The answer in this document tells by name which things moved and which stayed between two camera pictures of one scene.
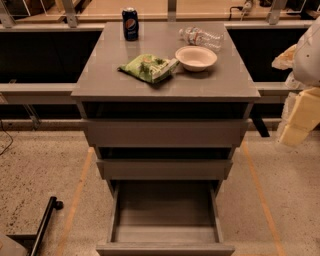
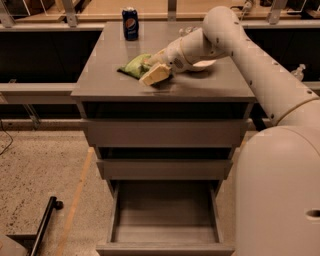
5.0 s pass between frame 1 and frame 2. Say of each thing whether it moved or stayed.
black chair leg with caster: stayed
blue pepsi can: stayed
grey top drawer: stayed
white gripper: moved
